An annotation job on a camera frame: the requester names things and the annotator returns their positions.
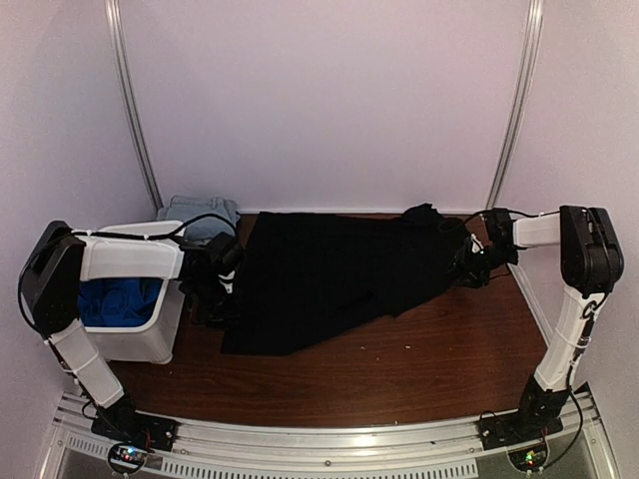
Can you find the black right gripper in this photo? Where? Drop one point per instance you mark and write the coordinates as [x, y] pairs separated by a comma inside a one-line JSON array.
[[464, 259]]

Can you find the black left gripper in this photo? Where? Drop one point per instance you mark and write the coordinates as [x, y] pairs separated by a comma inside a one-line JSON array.
[[203, 315]]

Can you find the light blue denim skirt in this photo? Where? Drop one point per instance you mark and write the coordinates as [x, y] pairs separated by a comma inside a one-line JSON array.
[[222, 216]]

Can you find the black garment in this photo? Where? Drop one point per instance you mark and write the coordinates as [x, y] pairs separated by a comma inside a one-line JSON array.
[[307, 278]]

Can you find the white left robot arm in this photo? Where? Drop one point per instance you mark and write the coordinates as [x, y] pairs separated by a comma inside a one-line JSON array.
[[64, 258]]

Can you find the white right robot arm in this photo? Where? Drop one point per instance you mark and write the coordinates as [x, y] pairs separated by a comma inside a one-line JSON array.
[[591, 262]]

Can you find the white plastic laundry bin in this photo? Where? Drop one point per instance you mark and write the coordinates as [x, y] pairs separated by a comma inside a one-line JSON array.
[[145, 339]]

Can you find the blue garment in bin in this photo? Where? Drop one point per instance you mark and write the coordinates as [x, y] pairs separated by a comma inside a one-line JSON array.
[[118, 302]]

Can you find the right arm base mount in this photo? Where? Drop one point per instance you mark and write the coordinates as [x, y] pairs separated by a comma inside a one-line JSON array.
[[524, 433]]

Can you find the front aluminium rail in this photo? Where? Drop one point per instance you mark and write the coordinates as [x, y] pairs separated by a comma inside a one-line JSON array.
[[441, 449]]

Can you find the right aluminium frame post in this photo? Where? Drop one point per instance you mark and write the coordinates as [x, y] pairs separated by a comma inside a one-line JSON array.
[[532, 34]]

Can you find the aluminium frame post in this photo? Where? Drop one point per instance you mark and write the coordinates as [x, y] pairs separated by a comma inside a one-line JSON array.
[[532, 34], [131, 109]]

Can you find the left aluminium frame post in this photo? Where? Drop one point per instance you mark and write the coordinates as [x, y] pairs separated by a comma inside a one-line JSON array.
[[131, 109]]

